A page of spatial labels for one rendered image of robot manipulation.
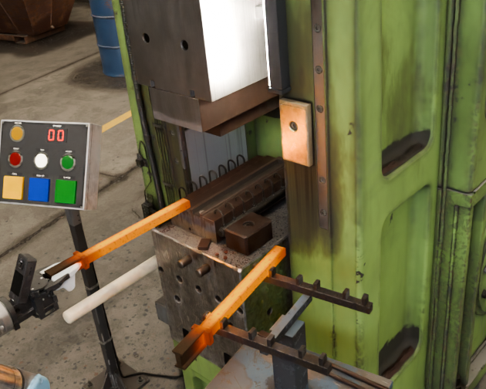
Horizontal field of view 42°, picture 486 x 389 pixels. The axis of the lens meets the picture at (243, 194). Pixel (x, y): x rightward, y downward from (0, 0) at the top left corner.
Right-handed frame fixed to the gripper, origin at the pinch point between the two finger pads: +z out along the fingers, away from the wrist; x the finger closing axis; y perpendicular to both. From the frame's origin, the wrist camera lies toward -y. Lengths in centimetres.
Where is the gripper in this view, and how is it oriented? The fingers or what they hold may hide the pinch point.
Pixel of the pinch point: (73, 262)
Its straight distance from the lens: 165.5
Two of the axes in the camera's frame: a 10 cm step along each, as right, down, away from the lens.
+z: 6.7, -4.3, 6.1
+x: 7.4, 2.6, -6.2
